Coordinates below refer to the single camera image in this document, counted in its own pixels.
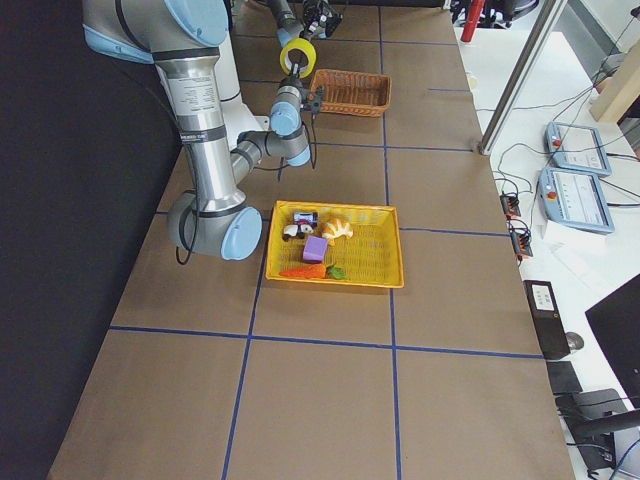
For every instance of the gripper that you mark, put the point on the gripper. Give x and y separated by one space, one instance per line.
293 81
308 30

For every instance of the yellow tape roll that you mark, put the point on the yellow tape roll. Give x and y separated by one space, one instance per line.
301 46

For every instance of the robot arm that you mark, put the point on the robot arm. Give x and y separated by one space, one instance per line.
289 26
188 43

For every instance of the brown wicker basket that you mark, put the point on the brown wicker basket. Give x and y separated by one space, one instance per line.
353 93

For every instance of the yellow woven plastic basket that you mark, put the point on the yellow woven plastic basket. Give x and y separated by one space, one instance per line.
371 258

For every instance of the toy croissant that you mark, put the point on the toy croissant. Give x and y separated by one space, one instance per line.
336 228

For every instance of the purple foam cube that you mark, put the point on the purple foam cube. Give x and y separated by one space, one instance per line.
315 249

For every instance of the orange toy carrot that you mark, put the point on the orange toy carrot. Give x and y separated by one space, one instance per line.
315 271

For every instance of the upper teach pendant tablet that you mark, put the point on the upper teach pendant tablet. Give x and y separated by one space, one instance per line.
576 147

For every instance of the teach pendant tablet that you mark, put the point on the teach pendant tablet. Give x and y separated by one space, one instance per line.
576 147
575 199

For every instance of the lower teach pendant tablet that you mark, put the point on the lower teach pendant tablet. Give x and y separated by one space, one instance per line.
575 199

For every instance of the black power box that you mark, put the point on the black power box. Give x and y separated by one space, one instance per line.
546 319

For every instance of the black monitor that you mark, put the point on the black monitor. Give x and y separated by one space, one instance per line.
614 321

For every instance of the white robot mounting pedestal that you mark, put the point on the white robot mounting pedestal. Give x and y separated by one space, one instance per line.
237 115

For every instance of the aluminium frame post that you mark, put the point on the aluminium frame post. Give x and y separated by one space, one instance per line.
544 25

